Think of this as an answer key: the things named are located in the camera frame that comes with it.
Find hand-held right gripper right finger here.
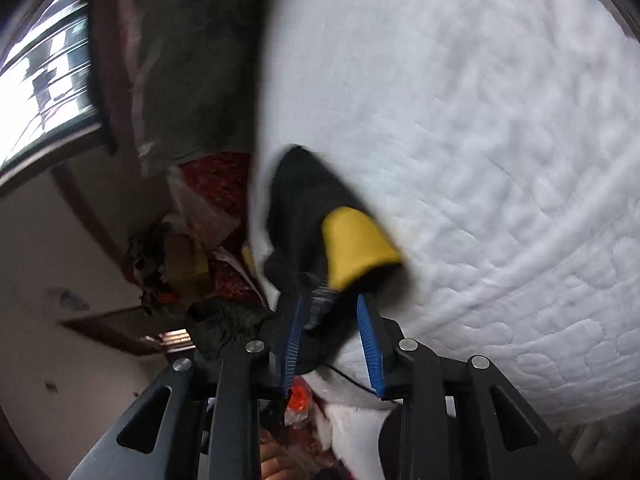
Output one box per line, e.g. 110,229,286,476
356,294,583,480

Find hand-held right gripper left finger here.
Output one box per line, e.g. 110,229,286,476
67,294,306,480

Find black pants with yellow patch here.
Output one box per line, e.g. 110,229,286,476
262,145,405,376

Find orange plastic bag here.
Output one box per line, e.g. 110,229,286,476
285,377,321,427

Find dark green jacket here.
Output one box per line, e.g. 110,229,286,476
187,300,276,362

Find red floral cloth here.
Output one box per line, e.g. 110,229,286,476
210,250,267,307

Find translucent plastic bag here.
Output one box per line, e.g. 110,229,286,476
165,170,241,261

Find pile of clutter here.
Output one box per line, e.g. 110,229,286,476
122,225,211,311

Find small red floral cushion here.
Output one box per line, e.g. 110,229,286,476
177,152,253,251

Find white quilted mattress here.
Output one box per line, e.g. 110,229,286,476
245,0,640,480

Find dark window sill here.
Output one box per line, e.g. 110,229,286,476
80,0,121,157

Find grey floral pillow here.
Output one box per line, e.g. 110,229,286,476
132,0,281,178

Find barred window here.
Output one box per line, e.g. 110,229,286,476
0,0,103,177

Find black cable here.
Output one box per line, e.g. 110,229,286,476
327,366,386,398

